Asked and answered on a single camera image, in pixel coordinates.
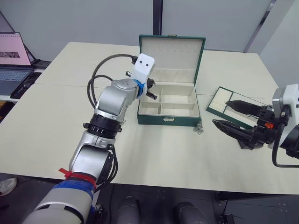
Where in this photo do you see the dark rounded shape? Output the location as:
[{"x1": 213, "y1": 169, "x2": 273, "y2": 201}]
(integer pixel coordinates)
[
  {"x1": 174, "y1": 201, "x2": 206, "y2": 224},
  {"x1": 117, "y1": 195, "x2": 141, "y2": 224}
]

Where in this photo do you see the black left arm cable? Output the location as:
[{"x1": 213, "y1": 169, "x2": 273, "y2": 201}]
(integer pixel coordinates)
[{"x1": 86, "y1": 54, "x2": 139, "y2": 111}]

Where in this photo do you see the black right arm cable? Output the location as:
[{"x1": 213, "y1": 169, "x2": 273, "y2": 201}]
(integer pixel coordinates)
[{"x1": 271, "y1": 112, "x2": 299, "y2": 168}]

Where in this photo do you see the dark slanted wall frame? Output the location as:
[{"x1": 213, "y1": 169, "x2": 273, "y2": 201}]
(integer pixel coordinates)
[{"x1": 243, "y1": 0, "x2": 278, "y2": 53}]

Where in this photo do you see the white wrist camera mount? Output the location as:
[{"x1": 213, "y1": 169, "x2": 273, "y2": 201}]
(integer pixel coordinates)
[
  {"x1": 129, "y1": 53, "x2": 156, "y2": 82},
  {"x1": 271, "y1": 84, "x2": 299, "y2": 122}
]

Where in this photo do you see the silver chain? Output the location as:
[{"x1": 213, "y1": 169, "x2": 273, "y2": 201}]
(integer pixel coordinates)
[{"x1": 192, "y1": 119, "x2": 204, "y2": 136}]

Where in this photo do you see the green jewelry box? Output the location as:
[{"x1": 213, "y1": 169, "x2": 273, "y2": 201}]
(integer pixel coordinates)
[{"x1": 136, "y1": 34, "x2": 206, "y2": 127}]

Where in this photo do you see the black stand base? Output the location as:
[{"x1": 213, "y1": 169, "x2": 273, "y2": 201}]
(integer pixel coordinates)
[{"x1": 32, "y1": 59, "x2": 52, "y2": 69}]

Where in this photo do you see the black vertical wall post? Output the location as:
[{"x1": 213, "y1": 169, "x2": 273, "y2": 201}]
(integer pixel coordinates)
[{"x1": 152, "y1": 0, "x2": 163, "y2": 36}]

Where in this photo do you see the black flat device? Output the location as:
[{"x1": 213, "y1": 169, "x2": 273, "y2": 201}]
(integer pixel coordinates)
[{"x1": 10, "y1": 72, "x2": 43, "y2": 99}]

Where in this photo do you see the grey sneaker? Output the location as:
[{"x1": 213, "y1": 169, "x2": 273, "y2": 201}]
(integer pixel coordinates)
[{"x1": 0, "y1": 177, "x2": 18, "y2": 196}]

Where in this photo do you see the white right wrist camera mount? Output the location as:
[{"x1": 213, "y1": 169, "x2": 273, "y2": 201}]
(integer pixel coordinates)
[{"x1": 271, "y1": 84, "x2": 299, "y2": 122}]

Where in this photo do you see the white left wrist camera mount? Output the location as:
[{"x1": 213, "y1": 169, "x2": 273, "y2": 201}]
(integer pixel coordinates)
[{"x1": 129, "y1": 53, "x2": 156, "y2": 82}]

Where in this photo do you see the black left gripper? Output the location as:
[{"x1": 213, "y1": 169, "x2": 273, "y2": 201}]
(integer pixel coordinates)
[{"x1": 145, "y1": 78, "x2": 158, "y2": 100}]

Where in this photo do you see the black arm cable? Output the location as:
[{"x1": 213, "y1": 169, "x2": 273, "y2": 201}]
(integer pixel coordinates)
[
  {"x1": 86, "y1": 54, "x2": 139, "y2": 111},
  {"x1": 271, "y1": 112, "x2": 299, "y2": 168}
]

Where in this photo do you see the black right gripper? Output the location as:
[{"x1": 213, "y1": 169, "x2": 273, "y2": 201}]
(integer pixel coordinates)
[{"x1": 212, "y1": 100, "x2": 278, "y2": 151}]

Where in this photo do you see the open laptop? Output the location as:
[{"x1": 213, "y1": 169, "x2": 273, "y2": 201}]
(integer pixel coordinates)
[{"x1": 0, "y1": 31, "x2": 43, "y2": 97}]

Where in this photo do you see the green jewelry tray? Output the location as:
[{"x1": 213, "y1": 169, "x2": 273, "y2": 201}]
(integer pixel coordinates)
[{"x1": 206, "y1": 86, "x2": 274, "y2": 129}]

